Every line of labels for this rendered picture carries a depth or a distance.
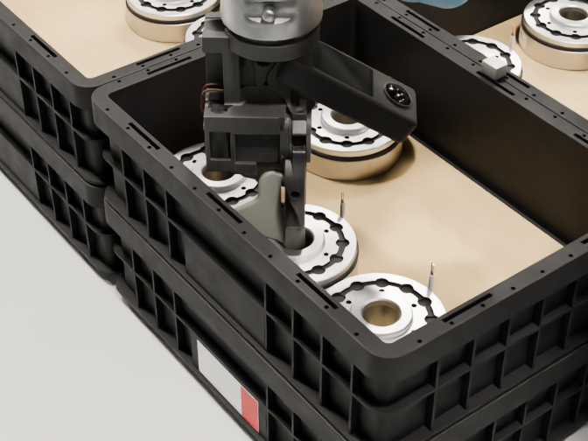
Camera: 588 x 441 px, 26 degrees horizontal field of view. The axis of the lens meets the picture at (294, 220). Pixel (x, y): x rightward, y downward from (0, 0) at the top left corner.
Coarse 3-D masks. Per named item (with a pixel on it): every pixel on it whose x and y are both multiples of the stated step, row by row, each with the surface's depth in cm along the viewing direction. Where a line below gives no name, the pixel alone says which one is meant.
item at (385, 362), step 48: (336, 0) 120; (432, 48) 114; (96, 96) 108; (144, 144) 102; (576, 144) 103; (192, 192) 98; (240, 240) 94; (576, 240) 93; (288, 288) 91; (528, 288) 90; (336, 336) 88; (432, 336) 86
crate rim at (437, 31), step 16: (384, 0) 120; (416, 16) 118; (432, 32) 116; (448, 32) 116; (464, 48) 114; (480, 64) 112; (512, 80) 110; (528, 96) 108; (544, 96) 108; (560, 112) 106
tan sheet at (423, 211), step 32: (416, 160) 117; (320, 192) 114; (352, 192) 114; (384, 192) 114; (416, 192) 114; (448, 192) 114; (480, 192) 114; (352, 224) 110; (384, 224) 110; (416, 224) 110; (448, 224) 110; (480, 224) 110; (512, 224) 110; (384, 256) 107; (416, 256) 107; (448, 256) 107; (480, 256) 107; (512, 256) 107; (544, 256) 107; (448, 288) 104; (480, 288) 104
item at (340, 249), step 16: (320, 208) 107; (320, 224) 105; (336, 224) 106; (336, 240) 104; (352, 240) 104; (320, 256) 102; (336, 256) 103; (352, 256) 102; (320, 272) 101; (336, 272) 101
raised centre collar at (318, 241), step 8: (312, 224) 105; (312, 232) 104; (320, 232) 104; (272, 240) 103; (312, 240) 104; (320, 240) 103; (280, 248) 102; (304, 248) 102; (312, 248) 102; (320, 248) 102; (288, 256) 102; (296, 256) 102; (304, 256) 102; (312, 256) 102
